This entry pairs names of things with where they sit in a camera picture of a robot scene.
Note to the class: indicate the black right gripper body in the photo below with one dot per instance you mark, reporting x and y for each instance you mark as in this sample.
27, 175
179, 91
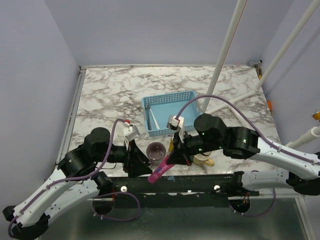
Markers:
182, 146

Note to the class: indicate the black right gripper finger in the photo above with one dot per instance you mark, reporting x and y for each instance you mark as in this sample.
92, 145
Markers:
178, 140
179, 156

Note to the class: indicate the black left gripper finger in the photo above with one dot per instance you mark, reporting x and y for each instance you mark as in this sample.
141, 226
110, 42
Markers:
139, 168
137, 155

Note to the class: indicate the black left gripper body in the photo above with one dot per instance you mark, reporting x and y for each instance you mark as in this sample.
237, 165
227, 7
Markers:
129, 158

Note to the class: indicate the yellow toothpaste tube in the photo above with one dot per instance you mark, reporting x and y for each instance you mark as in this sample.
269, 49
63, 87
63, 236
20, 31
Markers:
171, 146

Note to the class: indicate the yellow ceramic mug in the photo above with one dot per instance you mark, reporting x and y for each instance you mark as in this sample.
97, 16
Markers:
202, 159

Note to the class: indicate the purple grey mug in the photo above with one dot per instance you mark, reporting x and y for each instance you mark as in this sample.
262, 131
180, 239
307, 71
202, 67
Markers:
156, 152

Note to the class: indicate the pink toothpaste tube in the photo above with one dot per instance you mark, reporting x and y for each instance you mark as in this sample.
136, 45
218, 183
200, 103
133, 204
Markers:
160, 170

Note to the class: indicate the clear textured glass tray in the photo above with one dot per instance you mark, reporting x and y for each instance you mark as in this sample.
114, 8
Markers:
181, 170

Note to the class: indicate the light blue plastic basket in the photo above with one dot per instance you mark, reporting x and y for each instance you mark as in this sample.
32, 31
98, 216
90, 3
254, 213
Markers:
163, 106

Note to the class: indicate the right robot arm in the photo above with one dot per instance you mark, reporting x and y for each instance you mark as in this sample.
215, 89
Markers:
295, 170

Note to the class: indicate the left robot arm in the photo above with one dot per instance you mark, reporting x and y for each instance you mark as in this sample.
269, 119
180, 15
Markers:
76, 178

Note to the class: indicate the white toothbrush in basket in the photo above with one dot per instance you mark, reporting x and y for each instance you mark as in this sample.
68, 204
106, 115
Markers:
154, 119

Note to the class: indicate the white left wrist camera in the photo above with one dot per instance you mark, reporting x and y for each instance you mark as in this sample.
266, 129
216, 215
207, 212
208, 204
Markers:
130, 133

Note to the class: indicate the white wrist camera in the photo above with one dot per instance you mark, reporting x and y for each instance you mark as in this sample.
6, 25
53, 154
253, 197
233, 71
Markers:
177, 124
130, 133

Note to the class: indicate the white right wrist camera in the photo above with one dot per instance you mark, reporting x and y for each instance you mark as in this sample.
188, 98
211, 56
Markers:
177, 124

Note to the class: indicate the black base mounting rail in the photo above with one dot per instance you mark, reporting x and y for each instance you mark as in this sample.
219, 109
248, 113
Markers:
172, 191

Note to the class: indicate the aluminium table edge rail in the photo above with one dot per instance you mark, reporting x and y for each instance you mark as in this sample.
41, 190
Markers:
68, 130

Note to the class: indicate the white pvc pipe frame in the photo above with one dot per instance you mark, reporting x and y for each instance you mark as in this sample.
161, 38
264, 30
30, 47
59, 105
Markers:
312, 133

